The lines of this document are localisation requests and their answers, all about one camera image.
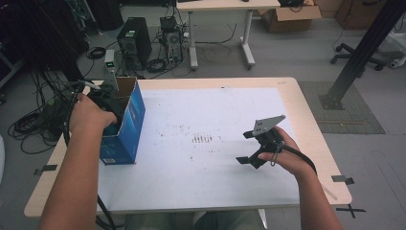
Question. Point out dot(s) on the grey power supply unit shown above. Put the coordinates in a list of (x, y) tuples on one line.
[(109, 60)]

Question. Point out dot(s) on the black office chair base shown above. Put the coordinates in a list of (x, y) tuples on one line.
[(354, 56)]

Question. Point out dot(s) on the black tape strip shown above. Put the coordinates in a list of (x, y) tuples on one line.
[(46, 169), (342, 179)]

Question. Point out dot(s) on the open brown cardboard box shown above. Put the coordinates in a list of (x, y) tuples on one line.
[(287, 19)]

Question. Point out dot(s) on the black metal post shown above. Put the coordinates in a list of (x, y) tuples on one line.
[(360, 51)]

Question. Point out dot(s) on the black curtain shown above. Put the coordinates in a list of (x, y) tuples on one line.
[(38, 28)]

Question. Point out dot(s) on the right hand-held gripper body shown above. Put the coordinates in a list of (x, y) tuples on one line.
[(268, 139)]

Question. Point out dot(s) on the blue cardboard box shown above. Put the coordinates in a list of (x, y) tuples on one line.
[(127, 137)]

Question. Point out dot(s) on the person's right hand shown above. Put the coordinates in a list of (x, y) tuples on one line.
[(290, 156)]

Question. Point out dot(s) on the black computer tower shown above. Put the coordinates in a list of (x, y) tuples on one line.
[(134, 41)]

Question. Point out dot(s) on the person's left hand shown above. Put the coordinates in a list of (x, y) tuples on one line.
[(87, 118)]

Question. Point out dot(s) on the white table mat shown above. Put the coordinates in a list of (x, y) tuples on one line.
[(198, 172)]

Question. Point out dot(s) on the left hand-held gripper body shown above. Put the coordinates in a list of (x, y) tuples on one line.
[(110, 102)]

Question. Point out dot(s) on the black tape cross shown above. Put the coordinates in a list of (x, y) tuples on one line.
[(351, 211)]

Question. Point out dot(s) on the small open computer case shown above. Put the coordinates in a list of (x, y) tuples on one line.
[(172, 38)]

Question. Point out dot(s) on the closed brown cardboard box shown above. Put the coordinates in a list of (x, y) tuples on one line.
[(357, 14)]

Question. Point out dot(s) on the grey floor mat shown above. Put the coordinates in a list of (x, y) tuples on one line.
[(351, 115)]

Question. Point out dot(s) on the white desk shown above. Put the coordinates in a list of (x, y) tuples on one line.
[(223, 4)]

